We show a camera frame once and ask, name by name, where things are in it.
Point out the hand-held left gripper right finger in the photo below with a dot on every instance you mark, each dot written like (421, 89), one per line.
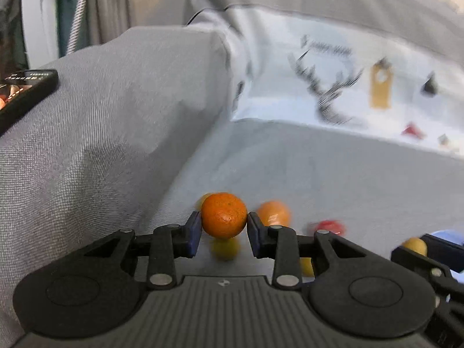
(253, 232)

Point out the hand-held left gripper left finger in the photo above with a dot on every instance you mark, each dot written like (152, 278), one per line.
(195, 235)

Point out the deer printed white cloth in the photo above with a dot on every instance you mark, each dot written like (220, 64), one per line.
(344, 76)

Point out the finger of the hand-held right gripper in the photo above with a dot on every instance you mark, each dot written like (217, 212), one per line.
(417, 263)
(444, 244)

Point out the grey curtain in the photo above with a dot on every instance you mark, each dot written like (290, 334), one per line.
(108, 3)

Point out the dark orange tangerine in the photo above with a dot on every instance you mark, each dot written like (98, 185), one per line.
(224, 215)

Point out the grey printed sofa cover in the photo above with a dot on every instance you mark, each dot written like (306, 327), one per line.
(108, 134)

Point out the light blue plate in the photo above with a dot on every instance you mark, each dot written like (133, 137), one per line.
(456, 261)

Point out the black smartphone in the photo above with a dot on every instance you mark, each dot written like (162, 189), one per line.
(25, 92)

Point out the red fruit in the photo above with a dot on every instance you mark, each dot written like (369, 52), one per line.
(329, 226)

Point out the light orange fruit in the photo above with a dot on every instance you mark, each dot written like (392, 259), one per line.
(274, 212)

